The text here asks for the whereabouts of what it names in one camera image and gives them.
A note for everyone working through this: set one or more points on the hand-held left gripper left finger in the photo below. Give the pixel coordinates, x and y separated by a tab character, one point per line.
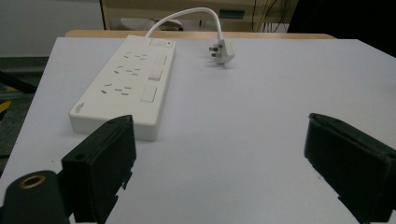
96	168

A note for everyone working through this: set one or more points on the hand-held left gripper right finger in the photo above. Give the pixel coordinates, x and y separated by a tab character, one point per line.
351	161

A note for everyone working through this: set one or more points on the white power strip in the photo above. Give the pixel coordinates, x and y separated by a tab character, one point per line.
124	88

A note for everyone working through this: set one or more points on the white power plug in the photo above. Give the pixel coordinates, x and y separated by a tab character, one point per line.
224	51

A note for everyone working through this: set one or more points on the dark curtain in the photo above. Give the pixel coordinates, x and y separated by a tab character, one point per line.
345	21

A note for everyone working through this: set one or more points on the wooden cabinet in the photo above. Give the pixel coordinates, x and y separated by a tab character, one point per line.
199	14

